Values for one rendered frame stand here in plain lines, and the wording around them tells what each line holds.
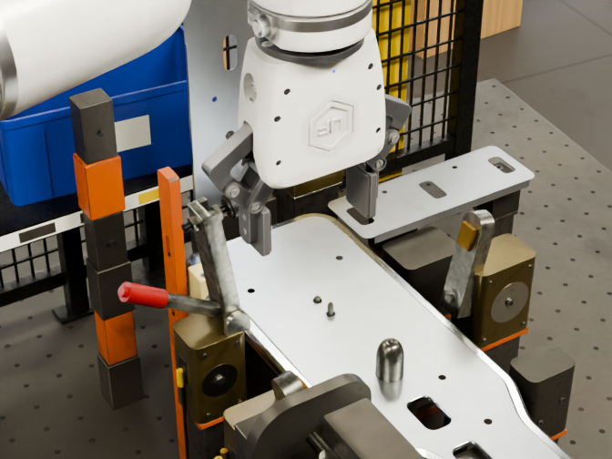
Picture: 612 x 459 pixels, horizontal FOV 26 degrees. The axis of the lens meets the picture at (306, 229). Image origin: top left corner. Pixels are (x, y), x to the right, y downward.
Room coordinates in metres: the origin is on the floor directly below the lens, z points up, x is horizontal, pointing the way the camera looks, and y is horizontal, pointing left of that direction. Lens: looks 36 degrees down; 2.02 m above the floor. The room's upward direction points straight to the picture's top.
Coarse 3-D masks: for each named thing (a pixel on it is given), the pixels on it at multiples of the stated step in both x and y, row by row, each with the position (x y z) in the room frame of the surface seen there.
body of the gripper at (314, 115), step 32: (256, 64) 0.78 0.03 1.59; (288, 64) 0.78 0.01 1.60; (320, 64) 0.79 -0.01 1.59; (352, 64) 0.80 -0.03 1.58; (256, 96) 0.79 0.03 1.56; (288, 96) 0.77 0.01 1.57; (320, 96) 0.78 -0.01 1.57; (352, 96) 0.80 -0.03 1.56; (256, 128) 0.78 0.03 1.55; (288, 128) 0.77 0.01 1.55; (320, 128) 0.78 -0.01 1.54; (352, 128) 0.80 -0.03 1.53; (384, 128) 0.82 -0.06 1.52; (256, 160) 0.78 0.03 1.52; (288, 160) 0.77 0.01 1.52; (320, 160) 0.78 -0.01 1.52; (352, 160) 0.80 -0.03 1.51
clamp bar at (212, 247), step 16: (192, 208) 1.16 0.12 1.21; (208, 208) 1.18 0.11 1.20; (224, 208) 1.17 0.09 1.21; (192, 224) 1.15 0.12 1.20; (208, 224) 1.15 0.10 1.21; (208, 240) 1.14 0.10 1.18; (224, 240) 1.16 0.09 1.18; (208, 256) 1.15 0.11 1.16; (224, 256) 1.15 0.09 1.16; (208, 272) 1.17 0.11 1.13; (224, 272) 1.15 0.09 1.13; (208, 288) 1.18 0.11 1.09; (224, 288) 1.15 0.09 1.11; (224, 304) 1.15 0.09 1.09; (224, 320) 1.16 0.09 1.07
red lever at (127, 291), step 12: (120, 288) 1.11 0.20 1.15; (132, 288) 1.11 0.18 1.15; (144, 288) 1.12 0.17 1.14; (156, 288) 1.13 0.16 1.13; (120, 300) 1.11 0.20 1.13; (132, 300) 1.10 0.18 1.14; (144, 300) 1.11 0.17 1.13; (156, 300) 1.12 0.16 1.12; (168, 300) 1.13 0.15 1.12; (180, 300) 1.14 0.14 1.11; (192, 300) 1.15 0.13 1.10; (204, 300) 1.16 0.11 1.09; (192, 312) 1.14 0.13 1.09; (204, 312) 1.15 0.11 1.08; (216, 312) 1.16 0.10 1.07
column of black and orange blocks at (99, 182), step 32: (96, 96) 1.43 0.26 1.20; (96, 128) 1.41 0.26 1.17; (96, 160) 1.40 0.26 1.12; (96, 192) 1.40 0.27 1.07; (96, 224) 1.40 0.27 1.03; (96, 256) 1.40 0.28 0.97; (96, 288) 1.40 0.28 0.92; (96, 320) 1.42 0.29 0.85; (128, 320) 1.42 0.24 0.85; (128, 352) 1.41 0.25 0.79; (128, 384) 1.41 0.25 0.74
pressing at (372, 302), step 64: (192, 256) 1.36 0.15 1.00; (256, 256) 1.36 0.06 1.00; (320, 256) 1.36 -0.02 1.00; (256, 320) 1.24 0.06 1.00; (320, 320) 1.24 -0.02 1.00; (384, 320) 1.24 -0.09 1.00; (448, 320) 1.24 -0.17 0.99; (384, 384) 1.12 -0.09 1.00; (448, 384) 1.12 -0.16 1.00; (512, 384) 1.12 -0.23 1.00; (448, 448) 1.02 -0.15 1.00; (512, 448) 1.02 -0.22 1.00
